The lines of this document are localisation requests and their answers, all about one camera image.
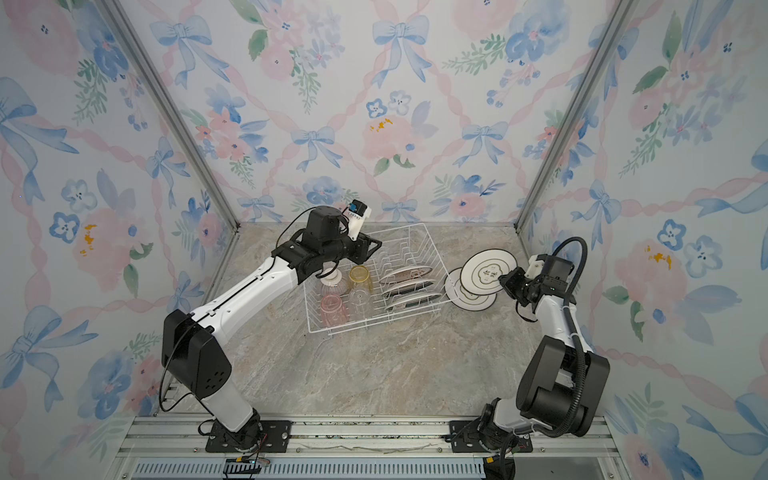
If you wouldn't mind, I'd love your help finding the aluminium corner post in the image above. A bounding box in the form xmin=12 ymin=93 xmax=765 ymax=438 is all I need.
xmin=96 ymin=0 xmax=240 ymax=231
xmin=514 ymin=0 xmax=635 ymax=234

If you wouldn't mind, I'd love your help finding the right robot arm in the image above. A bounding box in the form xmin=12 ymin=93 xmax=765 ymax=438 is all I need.
xmin=477 ymin=254 xmax=610 ymax=450

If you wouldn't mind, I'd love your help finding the pink glass cup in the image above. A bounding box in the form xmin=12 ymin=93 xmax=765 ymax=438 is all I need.
xmin=320 ymin=294 xmax=349 ymax=328

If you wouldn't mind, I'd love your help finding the yellow glass cup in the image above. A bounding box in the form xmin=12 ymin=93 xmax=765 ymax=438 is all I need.
xmin=348 ymin=265 xmax=373 ymax=294

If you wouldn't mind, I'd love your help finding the clear glass cup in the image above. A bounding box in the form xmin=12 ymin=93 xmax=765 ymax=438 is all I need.
xmin=347 ymin=286 xmax=374 ymax=321

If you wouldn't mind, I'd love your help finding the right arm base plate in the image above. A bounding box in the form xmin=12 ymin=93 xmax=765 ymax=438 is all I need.
xmin=444 ymin=418 xmax=533 ymax=455

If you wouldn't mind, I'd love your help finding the right aluminium corner post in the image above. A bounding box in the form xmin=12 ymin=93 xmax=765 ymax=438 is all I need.
xmin=514 ymin=0 xmax=635 ymax=234

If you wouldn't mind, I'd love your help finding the left aluminium corner post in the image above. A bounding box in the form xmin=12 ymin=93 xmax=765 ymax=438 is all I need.
xmin=96 ymin=0 xmax=240 ymax=231

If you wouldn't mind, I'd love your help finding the white ceramic bowl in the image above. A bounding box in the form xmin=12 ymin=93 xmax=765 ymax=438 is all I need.
xmin=319 ymin=267 xmax=350 ymax=297

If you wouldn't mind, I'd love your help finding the white wire dish rack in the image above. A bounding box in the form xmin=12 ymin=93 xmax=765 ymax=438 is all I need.
xmin=303 ymin=224 xmax=449 ymax=335

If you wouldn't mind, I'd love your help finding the aluminium front rail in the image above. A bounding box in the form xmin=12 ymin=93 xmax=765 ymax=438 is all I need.
xmin=105 ymin=414 xmax=629 ymax=479

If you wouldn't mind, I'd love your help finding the white plate green clover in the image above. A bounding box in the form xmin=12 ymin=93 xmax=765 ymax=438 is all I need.
xmin=444 ymin=268 xmax=497 ymax=312

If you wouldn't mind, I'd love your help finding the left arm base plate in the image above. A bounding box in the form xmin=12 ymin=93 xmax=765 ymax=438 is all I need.
xmin=205 ymin=420 xmax=293 ymax=454

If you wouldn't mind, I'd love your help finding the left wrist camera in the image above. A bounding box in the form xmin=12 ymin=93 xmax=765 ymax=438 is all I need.
xmin=345 ymin=199 xmax=371 ymax=241

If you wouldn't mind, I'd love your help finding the green red rim plate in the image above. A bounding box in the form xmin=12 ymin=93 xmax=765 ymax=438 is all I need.
xmin=382 ymin=278 xmax=434 ymax=298

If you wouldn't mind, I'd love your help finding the orange sunburst plate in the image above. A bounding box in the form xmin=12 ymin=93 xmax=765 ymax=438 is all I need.
xmin=379 ymin=265 xmax=433 ymax=285

